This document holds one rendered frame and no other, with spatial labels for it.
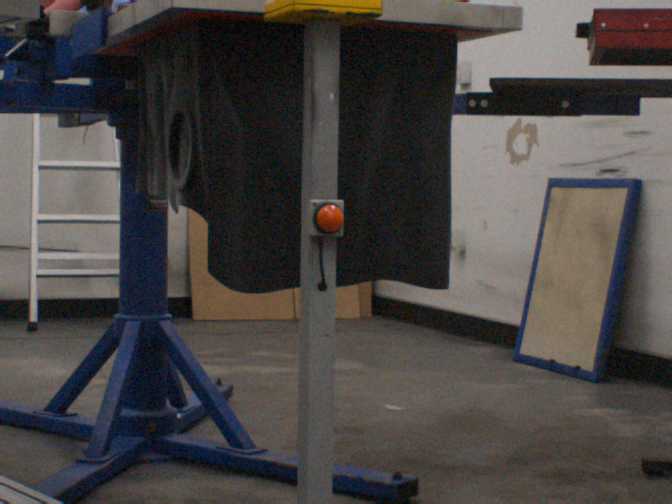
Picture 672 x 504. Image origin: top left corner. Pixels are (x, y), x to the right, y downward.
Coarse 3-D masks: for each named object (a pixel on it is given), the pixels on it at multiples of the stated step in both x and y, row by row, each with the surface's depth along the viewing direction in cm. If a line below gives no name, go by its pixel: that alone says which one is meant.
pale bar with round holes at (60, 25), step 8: (56, 16) 269; (64, 16) 270; (72, 16) 270; (80, 16) 271; (56, 24) 269; (64, 24) 270; (72, 24) 270; (48, 32) 271; (56, 32) 269; (64, 32) 270
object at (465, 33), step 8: (360, 24) 211; (368, 24) 210; (376, 24) 210; (384, 24) 211; (392, 24) 211; (432, 32) 219; (440, 32) 219; (448, 32) 219; (456, 32) 219; (464, 32) 219; (472, 32) 219; (480, 32) 218; (488, 32) 218
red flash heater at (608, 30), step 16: (592, 16) 305; (608, 16) 299; (624, 16) 299; (640, 16) 298; (656, 16) 298; (592, 32) 307; (608, 32) 300; (624, 32) 299; (640, 32) 299; (656, 32) 298; (592, 48) 313; (608, 48) 301; (624, 48) 300; (640, 48) 300; (656, 48) 299; (592, 64) 340; (608, 64) 341; (624, 64) 341; (640, 64) 340; (656, 64) 339
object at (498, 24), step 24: (144, 0) 211; (168, 0) 196; (192, 0) 196; (216, 0) 197; (240, 0) 198; (264, 0) 200; (384, 0) 207; (408, 0) 208; (432, 0) 210; (120, 24) 228; (144, 24) 217; (408, 24) 211; (432, 24) 211; (456, 24) 211; (480, 24) 213; (504, 24) 214
